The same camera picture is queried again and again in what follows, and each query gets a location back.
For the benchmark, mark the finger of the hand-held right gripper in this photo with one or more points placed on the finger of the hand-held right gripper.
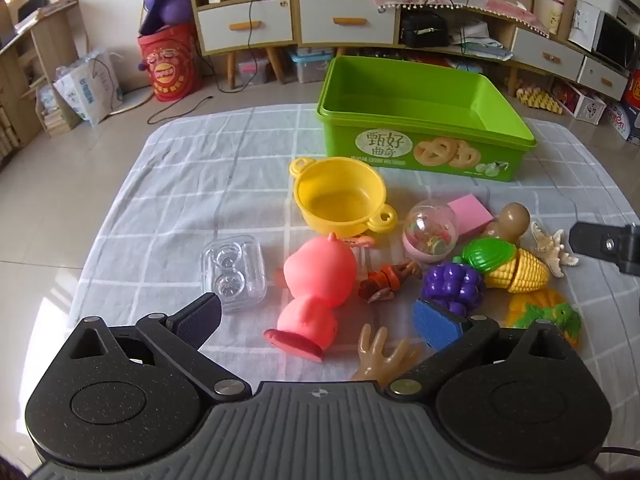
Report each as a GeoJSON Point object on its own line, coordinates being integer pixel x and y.
{"type": "Point", "coordinates": [595, 240]}

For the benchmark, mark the green plastic box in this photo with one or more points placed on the green plastic box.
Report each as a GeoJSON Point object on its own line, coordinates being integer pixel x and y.
{"type": "Point", "coordinates": [380, 160]}

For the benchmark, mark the wooden shelf desk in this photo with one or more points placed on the wooden shelf desk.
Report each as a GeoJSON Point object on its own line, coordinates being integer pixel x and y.
{"type": "Point", "coordinates": [45, 45]}

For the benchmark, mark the blue red cardboard box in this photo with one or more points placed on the blue red cardboard box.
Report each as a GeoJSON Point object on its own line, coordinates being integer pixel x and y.
{"type": "Point", "coordinates": [625, 122]}

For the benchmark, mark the red gift box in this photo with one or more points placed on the red gift box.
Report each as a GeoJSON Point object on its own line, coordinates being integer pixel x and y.
{"type": "Point", "coordinates": [632, 87]}

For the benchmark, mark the pink clear capsule ball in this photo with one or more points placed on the pink clear capsule ball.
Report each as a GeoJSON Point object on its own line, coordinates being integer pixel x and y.
{"type": "Point", "coordinates": [430, 230]}

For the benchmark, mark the beige starfish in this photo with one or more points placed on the beige starfish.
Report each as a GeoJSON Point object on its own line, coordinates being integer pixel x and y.
{"type": "Point", "coordinates": [547, 252]}

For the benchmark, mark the black bag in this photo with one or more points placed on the black bag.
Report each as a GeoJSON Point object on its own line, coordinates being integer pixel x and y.
{"type": "Point", "coordinates": [422, 30]}

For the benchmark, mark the beige rubber toy hand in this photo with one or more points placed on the beige rubber toy hand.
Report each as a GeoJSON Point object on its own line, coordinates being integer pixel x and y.
{"type": "Point", "coordinates": [375, 355]}

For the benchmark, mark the white paper bag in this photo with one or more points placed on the white paper bag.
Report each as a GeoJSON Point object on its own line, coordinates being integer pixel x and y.
{"type": "Point", "coordinates": [87, 92]}

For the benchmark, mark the black microwave oven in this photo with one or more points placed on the black microwave oven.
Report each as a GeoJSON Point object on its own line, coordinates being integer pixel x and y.
{"type": "Point", "coordinates": [617, 42]}

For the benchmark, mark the yellow green toy corn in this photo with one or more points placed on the yellow green toy corn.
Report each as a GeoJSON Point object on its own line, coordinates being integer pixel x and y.
{"type": "Point", "coordinates": [520, 272]}

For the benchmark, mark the blue lidded storage box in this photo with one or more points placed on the blue lidded storage box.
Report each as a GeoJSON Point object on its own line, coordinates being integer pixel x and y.
{"type": "Point", "coordinates": [310, 67]}

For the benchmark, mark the clear storage box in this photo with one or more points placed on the clear storage box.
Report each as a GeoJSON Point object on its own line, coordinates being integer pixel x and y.
{"type": "Point", "coordinates": [252, 72]}

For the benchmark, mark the grey checked blanket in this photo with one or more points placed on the grey checked blanket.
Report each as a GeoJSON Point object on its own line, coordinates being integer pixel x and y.
{"type": "Point", "coordinates": [200, 170]}

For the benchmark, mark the white wooden drawer cabinet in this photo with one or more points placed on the white wooden drawer cabinet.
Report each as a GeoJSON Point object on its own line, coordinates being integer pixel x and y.
{"type": "Point", "coordinates": [245, 25]}
{"type": "Point", "coordinates": [345, 22]}

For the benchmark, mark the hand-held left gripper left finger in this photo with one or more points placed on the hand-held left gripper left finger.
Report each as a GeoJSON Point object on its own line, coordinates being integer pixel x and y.
{"type": "Point", "coordinates": [200, 317]}

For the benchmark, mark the small orange toy figure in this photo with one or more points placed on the small orange toy figure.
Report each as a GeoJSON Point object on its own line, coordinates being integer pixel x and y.
{"type": "Point", "coordinates": [382, 280]}

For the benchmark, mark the pink block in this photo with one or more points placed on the pink block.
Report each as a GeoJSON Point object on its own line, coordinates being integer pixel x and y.
{"type": "Point", "coordinates": [472, 212]}

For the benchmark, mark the red printed bag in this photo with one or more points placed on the red printed bag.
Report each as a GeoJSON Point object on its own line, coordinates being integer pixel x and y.
{"type": "Point", "coordinates": [170, 67]}

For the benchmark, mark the clear plastic case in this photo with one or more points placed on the clear plastic case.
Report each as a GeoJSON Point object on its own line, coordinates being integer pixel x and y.
{"type": "Point", "coordinates": [232, 275]}

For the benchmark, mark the yellow toy pumpkin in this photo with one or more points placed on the yellow toy pumpkin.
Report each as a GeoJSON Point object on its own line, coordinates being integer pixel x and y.
{"type": "Point", "coordinates": [540, 305]}

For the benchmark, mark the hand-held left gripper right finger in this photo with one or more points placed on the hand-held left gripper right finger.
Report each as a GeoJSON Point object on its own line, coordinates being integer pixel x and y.
{"type": "Point", "coordinates": [440, 325]}

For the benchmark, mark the white red cardboard box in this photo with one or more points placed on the white red cardboard box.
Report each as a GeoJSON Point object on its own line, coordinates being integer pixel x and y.
{"type": "Point", "coordinates": [590, 107]}

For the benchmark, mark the white appliance box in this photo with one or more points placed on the white appliance box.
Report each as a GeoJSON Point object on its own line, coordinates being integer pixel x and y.
{"type": "Point", "coordinates": [595, 5]}

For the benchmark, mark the purple toy grapes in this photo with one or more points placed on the purple toy grapes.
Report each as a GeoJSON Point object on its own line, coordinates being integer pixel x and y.
{"type": "Point", "coordinates": [450, 282]}

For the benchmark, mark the yellow toy pot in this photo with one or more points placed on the yellow toy pot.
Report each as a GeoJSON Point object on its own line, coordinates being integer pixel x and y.
{"type": "Point", "coordinates": [340, 195]}

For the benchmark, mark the brown octopus toy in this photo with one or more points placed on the brown octopus toy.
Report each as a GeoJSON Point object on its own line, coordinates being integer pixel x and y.
{"type": "Point", "coordinates": [515, 220]}

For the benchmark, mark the long white drawer cabinet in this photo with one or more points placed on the long white drawer cabinet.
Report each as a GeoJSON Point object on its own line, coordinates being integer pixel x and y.
{"type": "Point", "coordinates": [545, 55]}

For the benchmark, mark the purple plush toy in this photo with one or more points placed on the purple plush toy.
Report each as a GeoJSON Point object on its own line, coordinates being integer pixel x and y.
{"type": "Point", "coordinates": [172, 7]}

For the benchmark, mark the pink rubber duck toy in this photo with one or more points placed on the pink rubber duck toy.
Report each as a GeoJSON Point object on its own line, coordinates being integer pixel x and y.
{"type": "Point", "coordinates": [315, 270]}

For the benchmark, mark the yellow bottle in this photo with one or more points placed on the yellow bottle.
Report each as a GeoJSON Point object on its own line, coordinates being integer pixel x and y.
{"type": "Point", "coordinates": [555, 20]}

